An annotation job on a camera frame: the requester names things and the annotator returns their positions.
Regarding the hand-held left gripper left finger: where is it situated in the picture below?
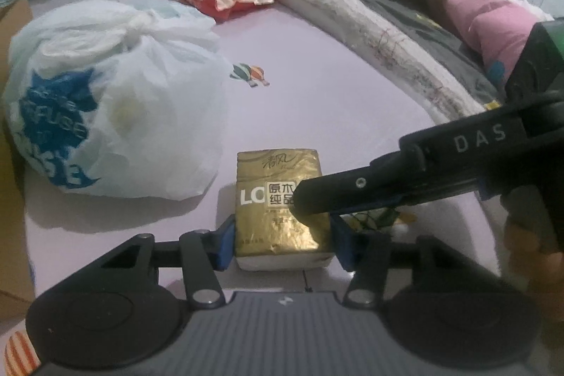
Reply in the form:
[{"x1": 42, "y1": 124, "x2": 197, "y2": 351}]
[{"x1": 99, "y1": 215, "x2": 238, "y2": 309}]

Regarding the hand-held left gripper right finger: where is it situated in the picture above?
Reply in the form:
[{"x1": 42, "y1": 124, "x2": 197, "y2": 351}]
[{"x1": 330, "y1": 214, "x2": 468, "y2": 307}]

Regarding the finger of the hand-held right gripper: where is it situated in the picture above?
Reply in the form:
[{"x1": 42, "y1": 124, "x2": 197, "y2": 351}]
[
  {"x1": 292, "y1": 147, "x2": 427, "y2": 226},
  {"x1": 328, "y1": 193, "x2": 424, "y2": 223}
]

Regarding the gold tissue pack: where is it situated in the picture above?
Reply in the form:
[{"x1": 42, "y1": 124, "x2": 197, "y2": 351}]
[{"x1": 235, "y1": 148, "x2": 332, "y2": 271}]

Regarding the brown cardboard box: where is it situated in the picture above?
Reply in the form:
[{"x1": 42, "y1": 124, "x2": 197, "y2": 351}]
[{"x1": 0, "y1": 0, "x2": 34, "y2": 316}]

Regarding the person's right hand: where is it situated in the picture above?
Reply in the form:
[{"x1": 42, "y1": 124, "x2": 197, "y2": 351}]
[{"x1": 503, "y1": 221, "x2": 564, "y2": 304}]

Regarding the pink cushion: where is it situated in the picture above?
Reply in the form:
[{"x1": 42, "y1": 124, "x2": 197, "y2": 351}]
[{"x1": 443, "y1": 0, "x2": 545, "y2": 88}]

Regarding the grey quilt yellow print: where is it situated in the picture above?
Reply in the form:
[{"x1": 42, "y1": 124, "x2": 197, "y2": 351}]
[{"x1": 247, "y1": 0, "x2": 508, "y2": 109}]

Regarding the white plastic bag blue print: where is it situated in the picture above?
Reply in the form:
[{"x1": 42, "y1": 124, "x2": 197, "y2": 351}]
[{"x1": 2, "y1": 0, "x2": 230, "y2": 201}]

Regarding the rolled checked blanket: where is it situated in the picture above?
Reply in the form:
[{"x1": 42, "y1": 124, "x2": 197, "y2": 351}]
[{"x1": 205, "y1": 0, "x2": 499, "y2": 127}]

